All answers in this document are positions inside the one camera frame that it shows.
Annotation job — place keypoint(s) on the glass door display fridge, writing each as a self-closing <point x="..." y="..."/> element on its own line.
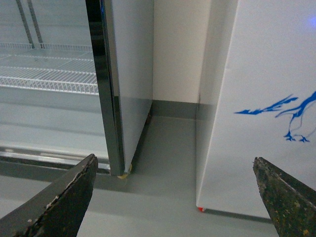
<point x="59" y="129"/>

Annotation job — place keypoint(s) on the white chest freezer blue trim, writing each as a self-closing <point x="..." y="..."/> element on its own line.
<point x="257" y="98"/>

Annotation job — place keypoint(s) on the white wire fridge shelf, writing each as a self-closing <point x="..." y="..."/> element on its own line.
<point x="50" y="67"/>

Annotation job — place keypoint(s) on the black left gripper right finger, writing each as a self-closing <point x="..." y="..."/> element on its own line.
<point x="291" y="204"/>

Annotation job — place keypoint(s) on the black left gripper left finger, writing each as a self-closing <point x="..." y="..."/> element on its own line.
<point x="59" y="209"/>

